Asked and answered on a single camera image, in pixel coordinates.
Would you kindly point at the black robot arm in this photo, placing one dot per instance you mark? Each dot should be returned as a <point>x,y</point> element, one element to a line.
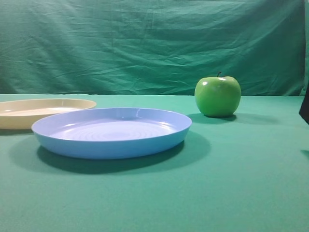
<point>304,109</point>

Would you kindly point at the blue plate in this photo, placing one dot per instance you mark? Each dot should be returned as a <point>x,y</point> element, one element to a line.
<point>111,133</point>

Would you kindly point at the yellow plate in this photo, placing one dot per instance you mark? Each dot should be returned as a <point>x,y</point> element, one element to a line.
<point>21,114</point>

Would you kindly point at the green apple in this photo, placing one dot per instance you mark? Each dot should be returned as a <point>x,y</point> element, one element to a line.
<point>217,96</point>

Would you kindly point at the green tablecloth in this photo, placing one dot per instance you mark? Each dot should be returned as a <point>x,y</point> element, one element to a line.
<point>249,173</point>

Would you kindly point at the green backdrop cloth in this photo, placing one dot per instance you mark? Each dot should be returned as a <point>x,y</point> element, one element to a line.
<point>152,47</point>

